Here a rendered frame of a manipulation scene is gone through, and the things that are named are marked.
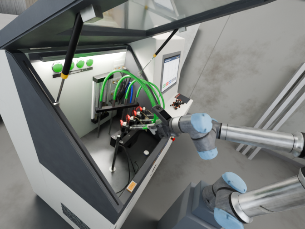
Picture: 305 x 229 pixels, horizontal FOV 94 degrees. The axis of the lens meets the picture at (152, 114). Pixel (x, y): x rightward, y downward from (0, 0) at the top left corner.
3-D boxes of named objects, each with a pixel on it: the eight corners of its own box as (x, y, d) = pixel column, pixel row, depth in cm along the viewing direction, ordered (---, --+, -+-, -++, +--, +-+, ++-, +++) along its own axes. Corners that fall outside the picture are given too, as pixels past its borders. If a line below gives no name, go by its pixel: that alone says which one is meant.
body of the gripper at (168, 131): (159, 138, 73) (176, 139, 63) (151, 124, 71) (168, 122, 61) (168, 130, 77) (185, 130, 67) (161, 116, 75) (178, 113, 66)
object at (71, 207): (102, 258, 117) (113, 226, 72) (54, 213, 131) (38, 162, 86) (145, 187, 173) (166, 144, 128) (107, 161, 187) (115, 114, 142)
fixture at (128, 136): (120, 159, 99) (123, 144, 90) (108, 151, 101) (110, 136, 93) (144, 133, 126) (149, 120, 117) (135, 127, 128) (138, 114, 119)
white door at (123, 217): (106, 251, 113) (118, 221, 75) (104, 250, 114) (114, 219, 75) (146, 185, 164) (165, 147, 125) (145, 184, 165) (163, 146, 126)
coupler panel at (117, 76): (111, 102, 111) (117, 62, 94) (108, 100, 112) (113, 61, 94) (122, 96, 122) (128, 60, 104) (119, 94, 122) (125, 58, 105)
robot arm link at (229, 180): (233, 189, 84) (248, 177, 77) (233, 211, 74) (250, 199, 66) (213, 177, 87) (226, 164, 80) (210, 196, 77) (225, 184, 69)
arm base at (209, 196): (225, 194, 92) (234, 186, 86) (226, 219, 79) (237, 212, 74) (203, 182, 94) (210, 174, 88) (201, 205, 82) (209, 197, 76)
